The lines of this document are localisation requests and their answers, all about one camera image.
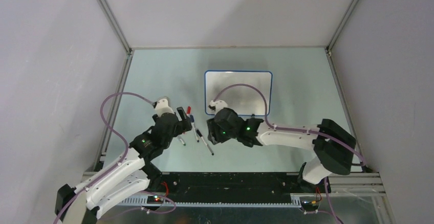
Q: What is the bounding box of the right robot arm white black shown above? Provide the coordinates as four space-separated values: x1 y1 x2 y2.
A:
207 108 356 192

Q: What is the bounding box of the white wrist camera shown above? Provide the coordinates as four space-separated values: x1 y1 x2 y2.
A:
208 100 228 114
153 97 175 117

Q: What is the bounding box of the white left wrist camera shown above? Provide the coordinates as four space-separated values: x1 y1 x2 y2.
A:
153 97 175 117

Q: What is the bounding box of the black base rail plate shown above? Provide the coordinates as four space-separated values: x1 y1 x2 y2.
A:
147 172 331 205

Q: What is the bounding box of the blue whiteboard marker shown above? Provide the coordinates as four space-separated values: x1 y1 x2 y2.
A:
189 114 200 143

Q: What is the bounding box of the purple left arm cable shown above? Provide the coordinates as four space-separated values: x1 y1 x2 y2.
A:
52 92 177 224

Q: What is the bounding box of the green whiteboard marker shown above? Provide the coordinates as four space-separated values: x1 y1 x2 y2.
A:
177 136 186 146

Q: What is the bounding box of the grey slotted cable duct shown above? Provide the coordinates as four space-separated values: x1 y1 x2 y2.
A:
122 195 302 209

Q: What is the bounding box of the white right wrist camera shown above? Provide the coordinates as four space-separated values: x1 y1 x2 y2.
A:
208 100 228 114

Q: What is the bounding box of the black whiteboard marker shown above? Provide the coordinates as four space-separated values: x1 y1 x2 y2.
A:
196 129 214 155

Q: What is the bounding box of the blue-framed whiteboard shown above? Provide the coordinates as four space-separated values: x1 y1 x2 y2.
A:
204 70 273 116

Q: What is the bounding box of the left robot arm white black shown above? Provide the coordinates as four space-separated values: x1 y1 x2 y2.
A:
55 107 192 223

